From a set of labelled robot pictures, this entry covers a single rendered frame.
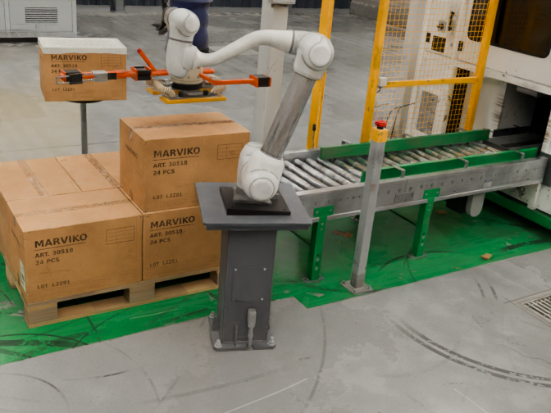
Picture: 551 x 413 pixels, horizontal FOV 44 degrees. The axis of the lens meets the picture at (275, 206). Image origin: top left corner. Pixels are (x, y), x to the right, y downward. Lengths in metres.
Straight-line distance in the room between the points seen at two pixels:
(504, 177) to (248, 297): 2.29
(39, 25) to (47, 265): 7.74
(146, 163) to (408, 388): 1.70
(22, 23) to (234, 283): 8.12
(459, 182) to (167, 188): 2.01
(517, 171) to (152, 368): 2.92
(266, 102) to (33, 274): 2.30
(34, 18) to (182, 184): 7.60
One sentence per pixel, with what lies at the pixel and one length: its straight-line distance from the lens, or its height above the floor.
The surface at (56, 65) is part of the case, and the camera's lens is 5.32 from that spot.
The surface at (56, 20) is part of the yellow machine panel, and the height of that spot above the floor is 0.32.
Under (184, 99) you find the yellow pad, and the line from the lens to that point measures 3.55.
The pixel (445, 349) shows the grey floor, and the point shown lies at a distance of 3.77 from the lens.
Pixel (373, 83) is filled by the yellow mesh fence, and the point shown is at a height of 1.00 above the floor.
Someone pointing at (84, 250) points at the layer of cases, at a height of 0.39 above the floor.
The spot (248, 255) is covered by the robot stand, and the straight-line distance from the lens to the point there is 3.27.
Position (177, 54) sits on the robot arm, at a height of 1.45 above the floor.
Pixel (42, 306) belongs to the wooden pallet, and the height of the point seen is 0.12.
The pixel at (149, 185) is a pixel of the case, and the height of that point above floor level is 0.70.
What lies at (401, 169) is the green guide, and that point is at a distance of 4.30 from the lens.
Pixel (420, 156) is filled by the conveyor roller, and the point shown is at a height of 0.52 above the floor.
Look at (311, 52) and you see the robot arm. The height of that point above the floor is 1.53.
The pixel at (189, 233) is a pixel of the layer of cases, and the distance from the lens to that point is 3.75.
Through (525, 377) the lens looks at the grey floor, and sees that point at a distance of 3.74.
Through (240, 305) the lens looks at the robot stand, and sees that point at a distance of 3.40.
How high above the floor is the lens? 2.01
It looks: 23 degrees down
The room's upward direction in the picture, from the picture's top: 5 degrees clockwise
